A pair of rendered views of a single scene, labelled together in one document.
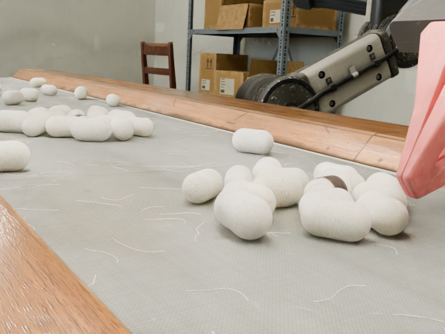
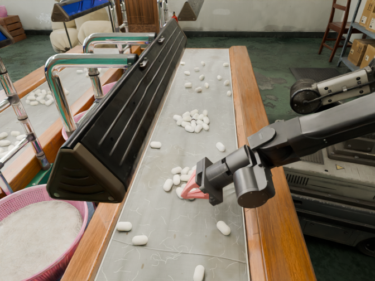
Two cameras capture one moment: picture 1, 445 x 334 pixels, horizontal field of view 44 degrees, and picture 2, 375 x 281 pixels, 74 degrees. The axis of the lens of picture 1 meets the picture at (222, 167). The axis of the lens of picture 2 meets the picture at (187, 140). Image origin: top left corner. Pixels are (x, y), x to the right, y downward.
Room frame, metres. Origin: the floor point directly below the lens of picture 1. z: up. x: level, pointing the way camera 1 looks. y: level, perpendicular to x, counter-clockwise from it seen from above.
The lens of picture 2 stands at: (-0.07, -0.37, 1.24)
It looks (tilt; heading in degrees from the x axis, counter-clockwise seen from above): 35 degrees down; 41
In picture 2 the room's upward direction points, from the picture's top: 2 degrees counter-clockwise
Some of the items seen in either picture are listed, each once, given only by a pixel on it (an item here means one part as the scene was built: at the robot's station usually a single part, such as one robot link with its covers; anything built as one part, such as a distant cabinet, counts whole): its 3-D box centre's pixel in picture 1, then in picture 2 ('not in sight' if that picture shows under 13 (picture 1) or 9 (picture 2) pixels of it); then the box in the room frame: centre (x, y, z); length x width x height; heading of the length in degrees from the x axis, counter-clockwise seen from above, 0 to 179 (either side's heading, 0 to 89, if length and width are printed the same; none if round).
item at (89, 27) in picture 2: not in sight; (97, 37); (1.95, 3.05, 0.40); 0.74 x 0.56 x 0.38; 33
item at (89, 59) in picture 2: not in sight; (126, 137); (0.20, 0.07, 0.90); 0.20 x 0.19 x 0.45; 34
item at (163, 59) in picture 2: not in sight; (149, 66); (0.25, 0.00, 1.08); 0.62 x 0.08 x 0.07; 34
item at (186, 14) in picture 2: not in sight; (193, 1); (1.05, 0.54, 1.08); 0.62 x 0.08 x 0.07; 34
